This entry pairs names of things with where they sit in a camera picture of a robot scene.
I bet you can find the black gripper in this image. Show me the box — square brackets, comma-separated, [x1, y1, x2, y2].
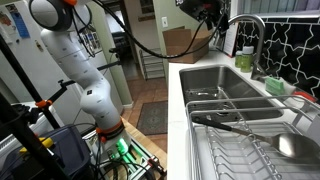
[174, 0, 231, 32]

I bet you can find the steel faucet lever handle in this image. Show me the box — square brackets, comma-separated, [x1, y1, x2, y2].
[252, 62, 268, 81]

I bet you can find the white paper sign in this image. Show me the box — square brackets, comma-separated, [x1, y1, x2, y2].
[222, 23, 240, 58]

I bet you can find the brown cardboard box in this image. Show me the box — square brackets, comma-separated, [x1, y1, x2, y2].
[162, 26, 214, 64]

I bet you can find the green cup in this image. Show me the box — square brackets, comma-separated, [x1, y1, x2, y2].
[234, 50, 244, 69]
[240, 45, 255, 74]

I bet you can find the stainless steel sink basin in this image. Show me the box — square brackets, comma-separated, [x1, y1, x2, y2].
[178, 64, 284, 122]

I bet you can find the steel sink bottom grid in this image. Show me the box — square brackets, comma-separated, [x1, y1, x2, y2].
[184, 87, 249, 121]

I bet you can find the green sponge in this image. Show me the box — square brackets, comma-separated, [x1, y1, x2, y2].
[264, 76, 287, 96]

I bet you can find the red dish scrubber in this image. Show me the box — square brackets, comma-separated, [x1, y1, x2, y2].
[293, 91, 318, 103]

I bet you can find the dark patterned floor rug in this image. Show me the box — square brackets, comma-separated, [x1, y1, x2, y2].
[135, 100, 169, 136]

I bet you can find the photo collage sheet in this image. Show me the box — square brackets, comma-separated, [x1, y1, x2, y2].
[77, 24, 102, 56]

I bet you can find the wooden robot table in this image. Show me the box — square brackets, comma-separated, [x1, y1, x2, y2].
[121, 116, 168, 180]

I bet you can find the large steel serving spoon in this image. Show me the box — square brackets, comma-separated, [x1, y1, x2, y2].
[191, 114, 320, 162]

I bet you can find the green lit controller box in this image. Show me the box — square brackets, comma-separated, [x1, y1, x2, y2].
[106, 136, 142, 165]

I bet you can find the orange pole clamp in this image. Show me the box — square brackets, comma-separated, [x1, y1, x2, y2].
[34, 99, 54, 110]

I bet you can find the dark blue storage bin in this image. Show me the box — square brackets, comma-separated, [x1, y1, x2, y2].
[0, 124, 93, 180]

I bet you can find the blue paper note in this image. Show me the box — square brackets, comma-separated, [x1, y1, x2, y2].
[4, 3, 31, 39]

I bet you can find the white refrigerator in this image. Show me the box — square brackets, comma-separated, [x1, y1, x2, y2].
[0, 0, 125, 125]

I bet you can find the thin black tripod pole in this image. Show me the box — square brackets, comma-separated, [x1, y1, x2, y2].
[0, 34, 61, 129]

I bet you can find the thick black stand pole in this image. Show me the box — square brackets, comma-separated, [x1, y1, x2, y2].
[0, 93, 71, 180]

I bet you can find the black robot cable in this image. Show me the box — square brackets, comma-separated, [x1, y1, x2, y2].
[71, 0, 231, 60]

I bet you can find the wire shelf rack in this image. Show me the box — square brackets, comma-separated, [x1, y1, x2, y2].
[139, 48, 166, 80]

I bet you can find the steel wire dish rack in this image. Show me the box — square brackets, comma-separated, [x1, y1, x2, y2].
[185, 94, 320, 180]

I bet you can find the red black cable connector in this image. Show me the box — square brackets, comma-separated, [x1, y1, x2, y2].
[148, 155, 166, 175]

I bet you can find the yellow tool handle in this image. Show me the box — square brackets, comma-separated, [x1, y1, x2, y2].
[19, 137, 55, 154]

